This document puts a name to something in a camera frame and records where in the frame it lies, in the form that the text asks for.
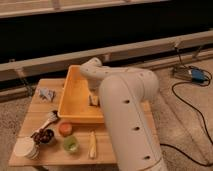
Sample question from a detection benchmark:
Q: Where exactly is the black cable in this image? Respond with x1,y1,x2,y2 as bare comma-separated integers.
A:
159,66,213,167

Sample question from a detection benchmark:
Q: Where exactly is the metal window rail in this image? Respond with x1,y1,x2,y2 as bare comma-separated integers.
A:
0,30,213,81

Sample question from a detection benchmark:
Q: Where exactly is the orange cup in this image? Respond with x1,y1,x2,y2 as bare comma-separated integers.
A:
58,122,72,137

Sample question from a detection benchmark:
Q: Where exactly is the blue power box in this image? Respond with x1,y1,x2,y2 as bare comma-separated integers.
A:
191,69,205,83

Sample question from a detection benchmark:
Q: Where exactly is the yellow plastic tray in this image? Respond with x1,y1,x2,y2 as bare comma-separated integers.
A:
58,65,104,124

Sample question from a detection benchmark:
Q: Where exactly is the dark bowl of food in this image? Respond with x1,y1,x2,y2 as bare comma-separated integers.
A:
32,129,54,145

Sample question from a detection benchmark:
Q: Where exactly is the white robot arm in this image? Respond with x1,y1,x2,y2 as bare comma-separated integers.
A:
80,58,168,171

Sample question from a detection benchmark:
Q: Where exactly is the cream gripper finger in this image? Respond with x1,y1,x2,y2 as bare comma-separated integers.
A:
89,94,99,106

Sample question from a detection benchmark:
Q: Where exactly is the green cup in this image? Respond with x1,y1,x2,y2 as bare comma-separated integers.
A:
63,135,79,154

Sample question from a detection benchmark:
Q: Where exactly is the crumpled blue cloth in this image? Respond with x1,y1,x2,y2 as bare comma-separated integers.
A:
39,88,55,102

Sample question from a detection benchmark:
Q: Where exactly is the dish brush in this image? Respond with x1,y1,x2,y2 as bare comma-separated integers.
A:
31,110,59,137

